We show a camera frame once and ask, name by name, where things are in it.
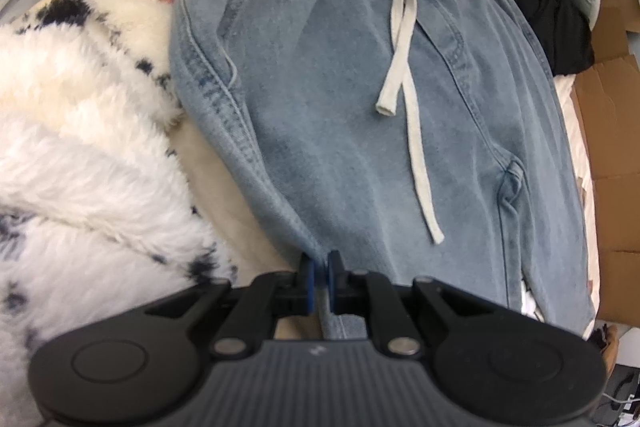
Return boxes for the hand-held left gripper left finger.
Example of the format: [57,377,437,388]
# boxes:
[145,252,317,358]

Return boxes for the flattened cardboard sheet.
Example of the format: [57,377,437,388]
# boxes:
[572,0,640,325]

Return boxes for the white fluffy spotted blanket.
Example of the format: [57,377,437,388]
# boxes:
[0,0,241,427]

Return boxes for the black clothes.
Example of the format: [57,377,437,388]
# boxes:
[492,0,596,76]

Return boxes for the cream bear print bed sheet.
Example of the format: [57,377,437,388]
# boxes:
[90,0,601,343]

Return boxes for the blue denim drawstring pants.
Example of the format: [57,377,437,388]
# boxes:
[169,0,598,343]

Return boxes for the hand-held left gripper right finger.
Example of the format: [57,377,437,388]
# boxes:
[327,249,506,358]

